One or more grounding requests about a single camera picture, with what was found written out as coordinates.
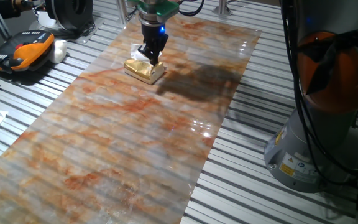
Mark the white paper napkin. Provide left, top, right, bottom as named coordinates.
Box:
left=131, top=43, right=163, bottom=62

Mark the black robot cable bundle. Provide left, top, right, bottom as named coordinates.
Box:
left=280, top=0, right=358, bottom=187

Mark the white rounded plastic object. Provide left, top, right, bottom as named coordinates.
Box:
left=48, top=39, right=68, bottom=65

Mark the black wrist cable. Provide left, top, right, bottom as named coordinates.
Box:
left=178, top=0, right=205, bottom=17

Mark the black cable by post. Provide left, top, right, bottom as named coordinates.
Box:
left=125, top=7, right=138, bottom=22

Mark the orange black teach pendant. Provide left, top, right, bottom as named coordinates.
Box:
left=0, top=30, right=55, bottom=74

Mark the thin metal rod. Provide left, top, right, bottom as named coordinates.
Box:
left=29, top=4, right=42, bottom=24

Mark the person's bare hand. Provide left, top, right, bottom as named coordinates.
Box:
left=11, top=0, right=45, bottom=12

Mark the orange marble pattern mat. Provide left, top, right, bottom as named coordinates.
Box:
left=0, top=11, right=262, bottom=224

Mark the slim metal post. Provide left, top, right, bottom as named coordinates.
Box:
left=115, top=0, right=129, bottom=26

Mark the metal post with foot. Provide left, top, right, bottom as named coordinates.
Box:
left=211, top=0, right=233, bottom=16

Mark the white paper slip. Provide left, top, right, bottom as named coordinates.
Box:
left=37, top=11, right=58, bottom=29

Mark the black fabric strap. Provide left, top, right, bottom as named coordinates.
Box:
left=298, top=27, right=358, bottom=96

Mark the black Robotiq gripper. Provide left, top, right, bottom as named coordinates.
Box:
left=137, top=23, right=170, bottom=66

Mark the silver gripper coupling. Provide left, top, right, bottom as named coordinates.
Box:
left=138, top=11, right=165, bottom=28

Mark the gold foil tissue pack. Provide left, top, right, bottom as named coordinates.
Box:
left=123, top=58, right=165, bottom=85

